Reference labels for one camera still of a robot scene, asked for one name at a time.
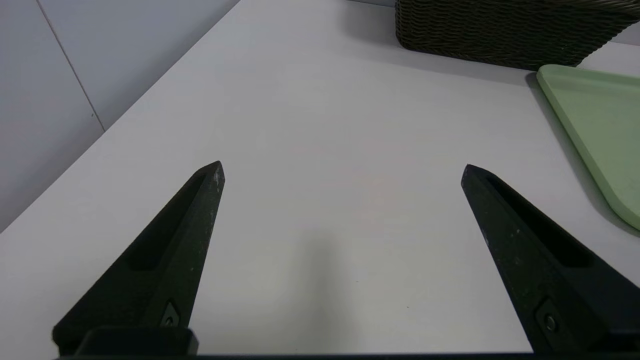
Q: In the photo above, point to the light green plastic tray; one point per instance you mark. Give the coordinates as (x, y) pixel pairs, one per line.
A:
(600, 125)

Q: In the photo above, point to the dark brown wicker basket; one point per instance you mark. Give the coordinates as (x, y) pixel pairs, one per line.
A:
(500, 35)

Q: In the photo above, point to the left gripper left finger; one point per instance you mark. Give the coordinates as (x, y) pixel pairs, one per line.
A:
(170, 270)

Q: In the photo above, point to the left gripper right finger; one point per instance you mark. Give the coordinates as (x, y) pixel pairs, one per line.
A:
(540, 260)

